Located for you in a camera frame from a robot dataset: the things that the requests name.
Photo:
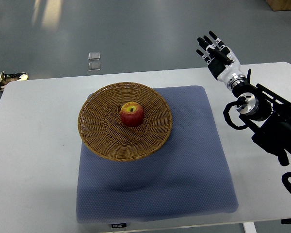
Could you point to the white table leg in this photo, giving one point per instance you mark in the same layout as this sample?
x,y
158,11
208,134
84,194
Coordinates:
x,y
249,227

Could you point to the blue-grey padded mat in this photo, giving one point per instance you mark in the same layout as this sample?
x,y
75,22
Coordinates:
x,y
187,176

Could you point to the floor socket plate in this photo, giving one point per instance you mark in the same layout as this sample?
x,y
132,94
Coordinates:
x,y
94,56
94,66

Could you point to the brown wicker basket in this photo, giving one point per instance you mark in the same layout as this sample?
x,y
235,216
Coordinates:
x,y
103,132

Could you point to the lower floor socket plate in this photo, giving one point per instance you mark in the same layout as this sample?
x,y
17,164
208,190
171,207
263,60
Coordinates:
x,y
94,66

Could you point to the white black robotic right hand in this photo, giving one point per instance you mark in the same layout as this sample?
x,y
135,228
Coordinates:
x,y
221,60

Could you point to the black table label tag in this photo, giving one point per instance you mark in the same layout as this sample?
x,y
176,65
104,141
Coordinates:
x,y
118,225

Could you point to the wooden box corner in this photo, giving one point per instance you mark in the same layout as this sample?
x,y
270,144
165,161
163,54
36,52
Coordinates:
x,y
279,5

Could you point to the person's sneaker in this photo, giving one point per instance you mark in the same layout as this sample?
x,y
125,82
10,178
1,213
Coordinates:
x,y
8,78

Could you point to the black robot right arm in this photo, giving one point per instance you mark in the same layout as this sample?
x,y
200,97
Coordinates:
x,y
266,113

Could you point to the upper floor socket plate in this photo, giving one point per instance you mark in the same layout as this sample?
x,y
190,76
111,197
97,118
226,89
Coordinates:
x,y
94,56

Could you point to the red apple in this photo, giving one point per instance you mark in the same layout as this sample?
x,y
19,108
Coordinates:
x,y
132,114

